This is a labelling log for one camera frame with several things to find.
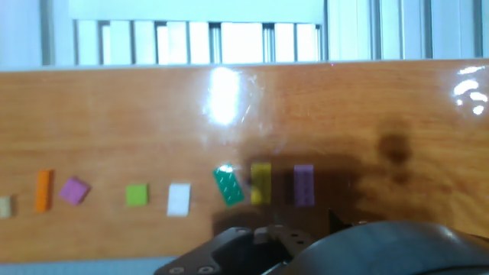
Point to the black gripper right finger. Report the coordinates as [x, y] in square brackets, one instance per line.
[336, 223]

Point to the white paper sheet with slits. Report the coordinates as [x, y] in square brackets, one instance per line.
[191, 9]

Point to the glossy wooden board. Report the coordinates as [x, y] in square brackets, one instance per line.
[114, 126]

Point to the lime green Lego block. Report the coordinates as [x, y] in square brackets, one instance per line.
[136, 195]

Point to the pink Lego block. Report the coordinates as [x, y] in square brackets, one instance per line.
[74, 191]

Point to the grey Lego baseplate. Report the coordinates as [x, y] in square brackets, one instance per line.
[76, 268]

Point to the yellow Lego block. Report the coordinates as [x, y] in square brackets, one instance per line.
[261, 183]

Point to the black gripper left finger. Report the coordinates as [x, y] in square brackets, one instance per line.
[244, 248]

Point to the beige Lego block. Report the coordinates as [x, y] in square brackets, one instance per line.
[4, 207]

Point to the orange Lego block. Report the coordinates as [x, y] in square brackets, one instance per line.
[43, 191]

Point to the purple Lego block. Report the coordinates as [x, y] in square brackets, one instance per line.
[304, 185]

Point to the dark green Lego block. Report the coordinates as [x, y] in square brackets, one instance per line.
[228, 185]

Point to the white Lego block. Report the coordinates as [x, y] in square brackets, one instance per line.
[179, 199]

